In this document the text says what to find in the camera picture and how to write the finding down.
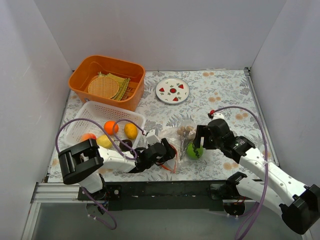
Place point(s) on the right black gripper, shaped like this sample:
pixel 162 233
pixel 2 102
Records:
pixel 203 136

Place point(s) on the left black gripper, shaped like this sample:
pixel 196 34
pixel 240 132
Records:
pixel 169 149

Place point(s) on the brown fake longan cluster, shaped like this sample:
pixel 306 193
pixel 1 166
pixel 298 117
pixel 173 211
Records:
pixel 186 135

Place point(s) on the clear zip top bag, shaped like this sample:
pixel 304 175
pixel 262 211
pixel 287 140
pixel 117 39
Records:
pixel 174 140

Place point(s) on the green fake watermelon ball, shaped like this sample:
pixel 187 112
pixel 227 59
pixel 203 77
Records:
pixel 193 152

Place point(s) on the yellow fake lemon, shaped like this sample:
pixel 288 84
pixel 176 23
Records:
pixel 131 131

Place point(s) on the dark fake plum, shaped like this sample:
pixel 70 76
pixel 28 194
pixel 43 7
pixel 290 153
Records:
pixel 125 145

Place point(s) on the yellow fake pear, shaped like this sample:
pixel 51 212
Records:
pixel 104 141

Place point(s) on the orange fake tangerine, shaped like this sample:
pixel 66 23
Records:
pixel 111 127

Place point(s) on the fake peach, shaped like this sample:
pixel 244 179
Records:
pixel 87 136

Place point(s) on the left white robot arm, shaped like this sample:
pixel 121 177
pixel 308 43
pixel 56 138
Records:
pixel 80 163

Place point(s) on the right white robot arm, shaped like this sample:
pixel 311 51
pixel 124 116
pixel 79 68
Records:
pixel 297 203

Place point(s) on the white strawberry pattern plate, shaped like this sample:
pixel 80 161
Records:
pixel 172 91

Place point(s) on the white perforated plastic basket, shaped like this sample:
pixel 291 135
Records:
pixel 100 113

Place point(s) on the yellow green woven mat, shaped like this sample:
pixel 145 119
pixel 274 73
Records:
pixel 122 82

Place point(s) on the orange plastic tub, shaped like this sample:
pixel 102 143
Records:
pixel 88 70

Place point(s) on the round orange woven coaster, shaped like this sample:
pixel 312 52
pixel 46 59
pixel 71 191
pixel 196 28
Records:
pixel 103 87

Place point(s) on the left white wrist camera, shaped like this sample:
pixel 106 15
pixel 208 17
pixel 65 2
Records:
pixel 150 137

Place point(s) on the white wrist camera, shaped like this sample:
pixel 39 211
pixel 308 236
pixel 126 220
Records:
pixel 213 115
pixel 150 137

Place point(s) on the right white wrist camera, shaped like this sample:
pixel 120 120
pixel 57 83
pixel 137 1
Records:
pixel 213 115

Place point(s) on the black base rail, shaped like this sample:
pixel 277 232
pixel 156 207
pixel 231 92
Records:
pixel 212 195

